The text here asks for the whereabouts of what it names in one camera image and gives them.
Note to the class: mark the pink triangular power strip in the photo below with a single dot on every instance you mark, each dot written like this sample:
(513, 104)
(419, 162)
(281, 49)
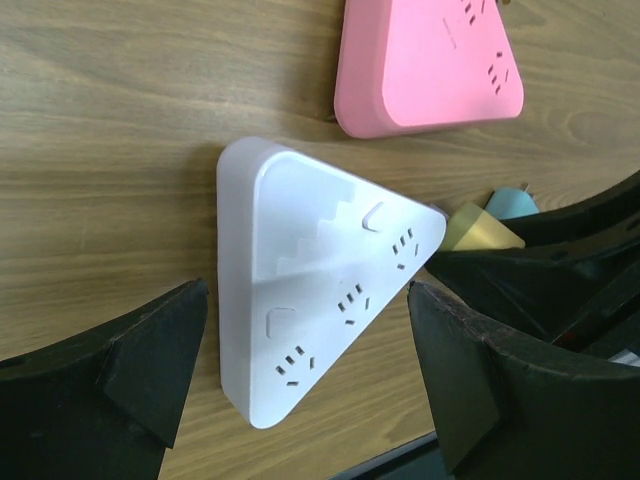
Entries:
(408, 66)

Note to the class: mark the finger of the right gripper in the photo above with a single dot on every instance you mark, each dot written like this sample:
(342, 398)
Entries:
(575, 283)

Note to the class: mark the teal cube charger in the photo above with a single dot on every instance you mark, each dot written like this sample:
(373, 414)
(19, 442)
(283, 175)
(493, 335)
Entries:
(510, 202)

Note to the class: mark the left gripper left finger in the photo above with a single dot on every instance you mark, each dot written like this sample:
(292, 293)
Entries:
(105, 403)

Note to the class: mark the yellow cube usb charger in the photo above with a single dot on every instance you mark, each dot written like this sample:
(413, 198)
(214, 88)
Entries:
(471, 227)

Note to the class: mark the white triangular power strip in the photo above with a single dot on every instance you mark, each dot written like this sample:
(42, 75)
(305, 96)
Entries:
(308, 256)

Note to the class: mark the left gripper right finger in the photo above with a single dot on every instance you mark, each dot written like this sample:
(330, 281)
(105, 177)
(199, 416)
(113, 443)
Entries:
(507, 405)

